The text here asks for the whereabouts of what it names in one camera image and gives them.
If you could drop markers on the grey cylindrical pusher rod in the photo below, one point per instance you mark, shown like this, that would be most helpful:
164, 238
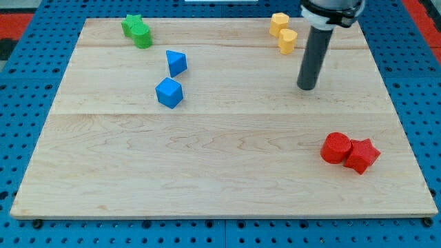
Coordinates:
315, 51

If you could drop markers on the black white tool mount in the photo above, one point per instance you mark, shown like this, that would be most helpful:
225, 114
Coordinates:
327, 14

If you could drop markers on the yellow heart block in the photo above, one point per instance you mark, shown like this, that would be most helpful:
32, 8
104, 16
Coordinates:
287, 39

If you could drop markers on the wooden board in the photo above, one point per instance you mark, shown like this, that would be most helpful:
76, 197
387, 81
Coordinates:
244, 143

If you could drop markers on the yellow hexagon block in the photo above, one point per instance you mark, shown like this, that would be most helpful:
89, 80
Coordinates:
278, 22

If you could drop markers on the red cylinder block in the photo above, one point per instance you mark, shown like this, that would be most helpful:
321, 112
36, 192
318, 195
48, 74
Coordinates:
335, 148

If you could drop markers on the red star block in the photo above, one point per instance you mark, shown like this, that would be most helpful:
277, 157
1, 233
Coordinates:
362, 155

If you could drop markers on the blue triangle block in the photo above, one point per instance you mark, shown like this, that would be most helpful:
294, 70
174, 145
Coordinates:
177, 62

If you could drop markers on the blue cube block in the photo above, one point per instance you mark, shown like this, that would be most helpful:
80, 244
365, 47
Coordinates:
169, 92

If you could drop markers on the green cylinder block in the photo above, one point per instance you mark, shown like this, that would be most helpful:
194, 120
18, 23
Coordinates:
141, 35

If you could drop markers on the green star block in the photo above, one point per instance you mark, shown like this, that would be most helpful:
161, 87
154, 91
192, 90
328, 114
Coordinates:
129, 22

